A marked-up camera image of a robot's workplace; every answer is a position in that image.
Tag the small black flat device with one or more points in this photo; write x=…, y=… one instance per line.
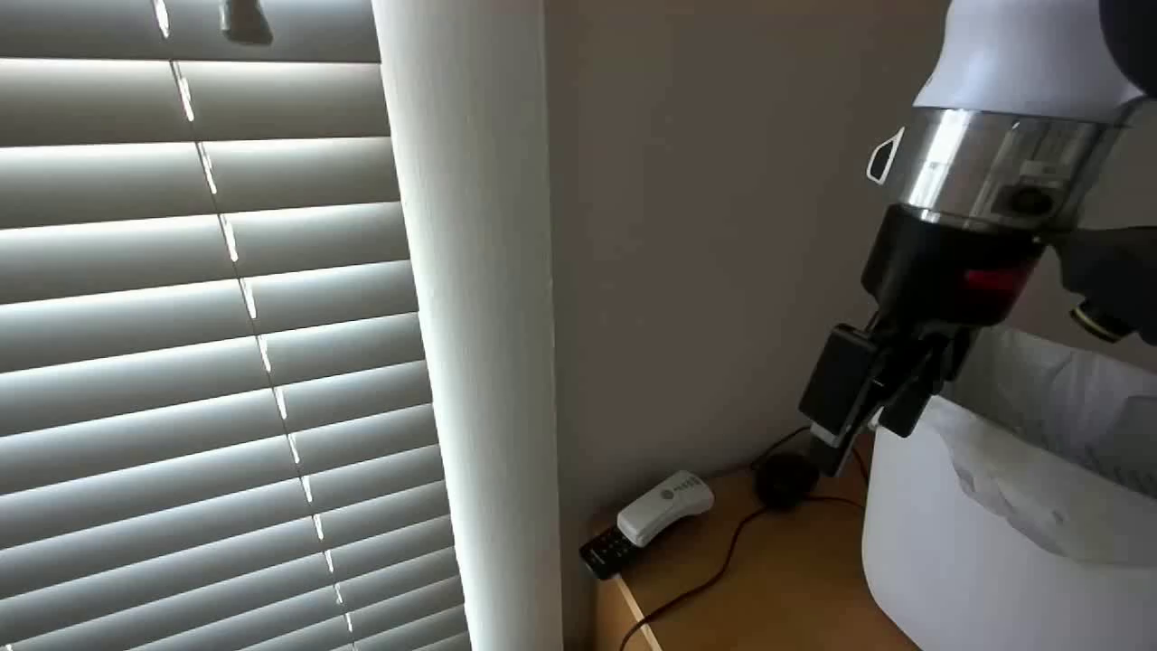
x=604, y=555

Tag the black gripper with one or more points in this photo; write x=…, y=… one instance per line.
x=935, y=292

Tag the white handheld device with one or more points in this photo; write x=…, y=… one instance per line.
x=670, y=499

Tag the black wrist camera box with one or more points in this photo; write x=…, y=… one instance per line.
x=840, y=395

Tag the black round power adapter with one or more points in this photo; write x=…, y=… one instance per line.
x=786, y=477

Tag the white bin liner bag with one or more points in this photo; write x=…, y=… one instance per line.
x=1056, y=441

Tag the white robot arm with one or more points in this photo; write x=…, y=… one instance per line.
x=987, y=176

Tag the white window blinds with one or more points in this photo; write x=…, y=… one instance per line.
x=216, y=406

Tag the white plastic bin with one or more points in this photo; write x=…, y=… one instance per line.
x=985, y=542

